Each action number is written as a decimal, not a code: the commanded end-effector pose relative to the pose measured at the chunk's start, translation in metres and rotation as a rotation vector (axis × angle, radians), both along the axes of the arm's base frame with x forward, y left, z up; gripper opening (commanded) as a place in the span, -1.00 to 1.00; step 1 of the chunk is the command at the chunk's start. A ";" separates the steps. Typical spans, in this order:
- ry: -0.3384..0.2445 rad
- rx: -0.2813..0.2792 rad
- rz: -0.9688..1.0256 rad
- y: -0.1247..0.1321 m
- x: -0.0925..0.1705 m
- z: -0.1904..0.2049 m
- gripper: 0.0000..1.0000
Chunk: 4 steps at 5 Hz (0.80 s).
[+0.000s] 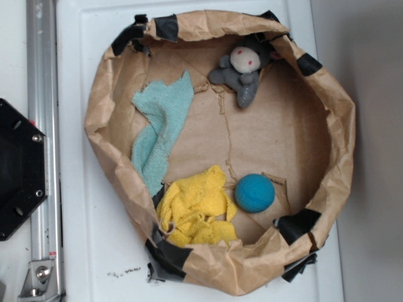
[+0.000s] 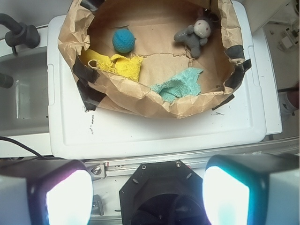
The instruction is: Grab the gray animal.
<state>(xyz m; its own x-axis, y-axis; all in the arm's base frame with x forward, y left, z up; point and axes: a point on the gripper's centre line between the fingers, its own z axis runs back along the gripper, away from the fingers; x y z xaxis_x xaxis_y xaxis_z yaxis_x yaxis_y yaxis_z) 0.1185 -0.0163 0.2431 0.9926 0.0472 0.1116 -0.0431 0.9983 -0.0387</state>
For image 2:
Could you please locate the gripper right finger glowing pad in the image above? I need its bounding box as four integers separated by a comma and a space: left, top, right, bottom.
202, 153, 300, 225

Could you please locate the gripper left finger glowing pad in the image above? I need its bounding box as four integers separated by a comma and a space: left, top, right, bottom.
0, 159, 93, 225

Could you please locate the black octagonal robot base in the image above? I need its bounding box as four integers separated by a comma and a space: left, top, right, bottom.
119, 160, 210, 225

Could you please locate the gray plush animal toy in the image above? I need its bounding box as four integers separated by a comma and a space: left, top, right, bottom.
173, 16, 213, 59

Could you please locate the white plastic bin lid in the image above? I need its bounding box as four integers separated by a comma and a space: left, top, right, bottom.
46, 0, 267, 160

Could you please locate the gray sink basin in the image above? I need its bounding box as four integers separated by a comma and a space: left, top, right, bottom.
0, 47, 49, 136

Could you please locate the teal knitted cloth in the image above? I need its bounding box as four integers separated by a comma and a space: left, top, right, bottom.
150, 67, 203, 103

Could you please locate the yellow knitted cloth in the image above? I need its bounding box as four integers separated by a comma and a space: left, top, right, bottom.
79, 49, 143, 82

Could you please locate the crumpled brown paper bag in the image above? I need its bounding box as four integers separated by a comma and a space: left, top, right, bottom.
58, 0, 251, 119

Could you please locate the dark gray faucet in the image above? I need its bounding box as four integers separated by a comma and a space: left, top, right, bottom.
0, 13, 40, 56

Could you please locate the blue knitted ball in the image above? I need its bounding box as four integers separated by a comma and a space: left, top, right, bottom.
112, 29, 135, 53

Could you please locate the aluminum frame rail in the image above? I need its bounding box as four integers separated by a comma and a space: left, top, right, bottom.
84, 136, 300, 180

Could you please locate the black cable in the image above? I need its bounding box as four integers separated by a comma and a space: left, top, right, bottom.
0, 136, 56, 160

